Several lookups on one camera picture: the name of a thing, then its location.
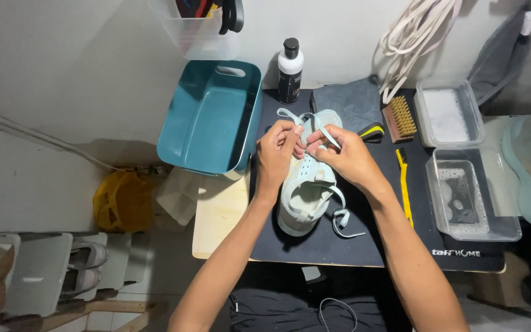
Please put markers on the person's right hand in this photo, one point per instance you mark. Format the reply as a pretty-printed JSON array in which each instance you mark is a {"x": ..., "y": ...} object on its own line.
[{"x": 346, "y": 156}]

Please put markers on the person's left hand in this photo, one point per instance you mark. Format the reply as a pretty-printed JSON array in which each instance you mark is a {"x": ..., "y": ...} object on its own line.
[{"x": 272, "y": 154}]

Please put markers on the pale green mesh sneaker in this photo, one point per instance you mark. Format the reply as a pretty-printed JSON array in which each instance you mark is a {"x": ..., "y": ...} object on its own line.
[{"x": 307, "y": 193}]

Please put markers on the pale green shoelace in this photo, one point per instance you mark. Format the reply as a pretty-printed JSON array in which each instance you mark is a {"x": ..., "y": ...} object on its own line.
[{"x": 339, "y": 221}]

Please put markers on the grey cloth with yellow edge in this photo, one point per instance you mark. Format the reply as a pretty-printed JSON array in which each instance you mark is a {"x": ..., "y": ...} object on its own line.
[{"x": 351, "y": 103}]

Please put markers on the wooden bristle brush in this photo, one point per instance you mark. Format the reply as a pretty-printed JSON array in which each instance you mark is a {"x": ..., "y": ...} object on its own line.
[{"x": 401, "y": 117}]

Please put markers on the teal plastic basin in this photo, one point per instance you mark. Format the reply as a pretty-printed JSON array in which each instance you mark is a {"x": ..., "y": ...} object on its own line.
[{"x": 210, "y": 120}]

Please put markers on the black bottle with white label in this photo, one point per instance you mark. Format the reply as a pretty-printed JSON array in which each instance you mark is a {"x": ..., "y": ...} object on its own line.
[{"x": 290, "y": 73}]

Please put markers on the black desk mat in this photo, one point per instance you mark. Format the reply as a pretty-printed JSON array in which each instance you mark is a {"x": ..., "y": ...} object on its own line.
[{"x": 376, "y": 239}]

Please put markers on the clear plastic bag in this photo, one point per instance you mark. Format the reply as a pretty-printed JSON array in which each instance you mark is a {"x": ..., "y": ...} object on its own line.
[{"x": 178, "y": 198}]

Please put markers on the clear container with white foam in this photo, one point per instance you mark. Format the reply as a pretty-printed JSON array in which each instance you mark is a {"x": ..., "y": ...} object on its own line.
[{"x": 447, "y": 115}]

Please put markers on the clear container with soapy water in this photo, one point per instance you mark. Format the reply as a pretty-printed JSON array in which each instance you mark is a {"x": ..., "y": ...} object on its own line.
[{"x": 468, "y": 198}]

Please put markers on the clear plastic hanging bin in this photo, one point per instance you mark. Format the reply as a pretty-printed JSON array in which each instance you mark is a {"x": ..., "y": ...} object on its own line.
[{"x": 201, "y": 39}]

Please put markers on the bundle of cream shoelaces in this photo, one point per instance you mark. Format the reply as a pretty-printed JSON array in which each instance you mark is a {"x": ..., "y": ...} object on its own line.
[{"x": 413, "y": 37}]

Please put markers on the black scissors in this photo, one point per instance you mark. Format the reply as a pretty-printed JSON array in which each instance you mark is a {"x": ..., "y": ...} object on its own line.
[{"x": 232, "y": 16}]

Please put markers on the person's black shorts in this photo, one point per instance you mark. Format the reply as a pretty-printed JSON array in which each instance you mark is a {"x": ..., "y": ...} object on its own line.
[{"x": 274, "y": 311}]

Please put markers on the yellow plastic bag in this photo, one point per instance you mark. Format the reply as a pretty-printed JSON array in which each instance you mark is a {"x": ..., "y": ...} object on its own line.
[{"x": 122, "y": 200}]

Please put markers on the grey hanging towel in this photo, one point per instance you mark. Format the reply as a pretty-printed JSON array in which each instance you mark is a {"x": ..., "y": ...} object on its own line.
[{"x": 498, "y": 60}]

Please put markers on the grey shoe rack with shoes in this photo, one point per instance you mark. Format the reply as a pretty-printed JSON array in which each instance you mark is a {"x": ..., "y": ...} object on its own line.
[{"x": 53, "y": 272}]

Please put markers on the wooden stool frame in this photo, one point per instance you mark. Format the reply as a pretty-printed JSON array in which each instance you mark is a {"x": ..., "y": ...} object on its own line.
[{"x": 108, "y": 313}]

